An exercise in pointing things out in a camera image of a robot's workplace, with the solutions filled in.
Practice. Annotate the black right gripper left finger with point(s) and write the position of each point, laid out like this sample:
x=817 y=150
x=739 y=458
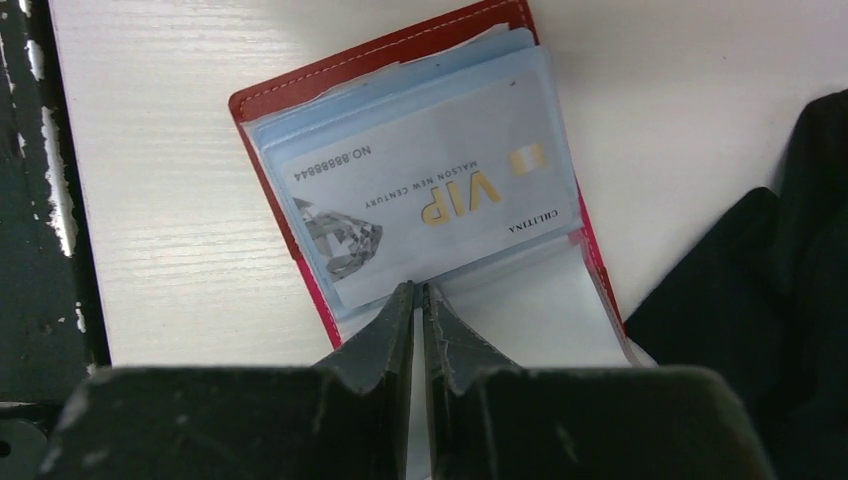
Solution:
x=344 y=417

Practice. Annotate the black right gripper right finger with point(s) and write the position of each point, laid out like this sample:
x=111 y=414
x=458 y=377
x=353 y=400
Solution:
x=490 y=418

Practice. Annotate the silver VIP credit card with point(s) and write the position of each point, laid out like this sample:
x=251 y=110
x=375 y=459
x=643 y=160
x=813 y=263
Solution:
x=437 y=183

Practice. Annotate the black shirt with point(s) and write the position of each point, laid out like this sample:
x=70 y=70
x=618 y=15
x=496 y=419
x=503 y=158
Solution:
x=762 y=300

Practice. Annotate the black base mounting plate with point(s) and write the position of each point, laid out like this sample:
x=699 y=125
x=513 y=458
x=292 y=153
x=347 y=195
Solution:
x=52 y=331

